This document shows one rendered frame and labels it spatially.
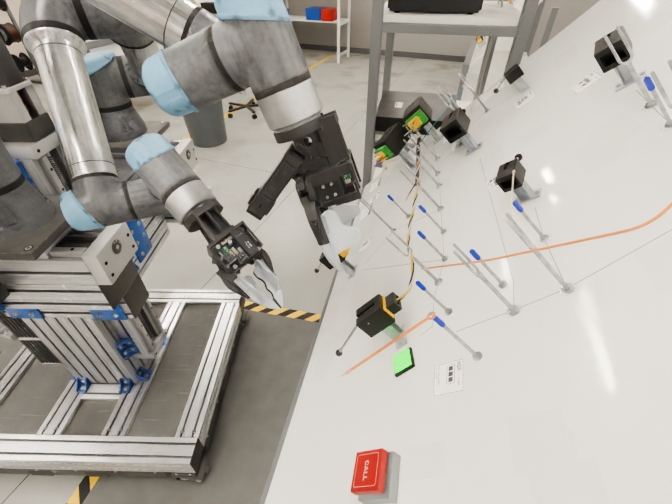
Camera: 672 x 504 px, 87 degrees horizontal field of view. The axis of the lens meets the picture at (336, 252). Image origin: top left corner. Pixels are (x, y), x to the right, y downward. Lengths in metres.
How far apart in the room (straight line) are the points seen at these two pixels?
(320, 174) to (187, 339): 1.49
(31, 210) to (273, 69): 0.68
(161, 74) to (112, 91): 0.81
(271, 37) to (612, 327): 0.49
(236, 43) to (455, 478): 0.55
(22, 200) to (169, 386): 1.02
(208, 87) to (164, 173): 0.20
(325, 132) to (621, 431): 0.44
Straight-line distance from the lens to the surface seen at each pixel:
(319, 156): 0.49
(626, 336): 0.49
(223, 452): 1.78
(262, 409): 1.82
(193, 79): 0.49
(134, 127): 1.34
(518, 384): 0.50
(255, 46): 0.46
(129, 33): 0.93
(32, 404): 2.00
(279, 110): 0.46
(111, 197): 0.75
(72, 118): 0.81
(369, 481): 0.53
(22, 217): 0.98
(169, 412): 1.69
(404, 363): 0.61
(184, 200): 0.62
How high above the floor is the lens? 1.62
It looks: 41 degrees down
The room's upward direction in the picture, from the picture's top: straight up
